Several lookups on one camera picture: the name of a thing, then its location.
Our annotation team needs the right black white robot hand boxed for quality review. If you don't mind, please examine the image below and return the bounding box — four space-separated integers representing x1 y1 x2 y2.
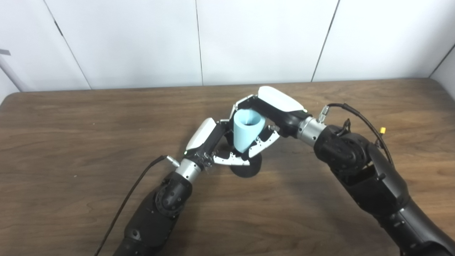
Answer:
229 86 313 159

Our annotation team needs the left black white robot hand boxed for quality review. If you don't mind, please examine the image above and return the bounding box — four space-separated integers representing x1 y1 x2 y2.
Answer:
183 117 251 172

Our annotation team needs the light-blue hose piece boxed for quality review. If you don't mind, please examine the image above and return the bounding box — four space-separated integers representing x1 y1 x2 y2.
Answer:
233 109 266 154

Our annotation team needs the black flared nozzle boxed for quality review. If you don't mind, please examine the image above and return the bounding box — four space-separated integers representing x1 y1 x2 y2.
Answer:
229 142 263 178

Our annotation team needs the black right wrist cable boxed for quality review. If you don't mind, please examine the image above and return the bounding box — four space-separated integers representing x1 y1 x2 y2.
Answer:
319 103 394 166

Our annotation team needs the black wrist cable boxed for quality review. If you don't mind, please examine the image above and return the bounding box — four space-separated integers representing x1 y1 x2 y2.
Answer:
319 103 394 166
94 155 181 256

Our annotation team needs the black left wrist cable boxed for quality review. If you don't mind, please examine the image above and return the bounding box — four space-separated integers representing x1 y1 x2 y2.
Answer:
94 155 181 256

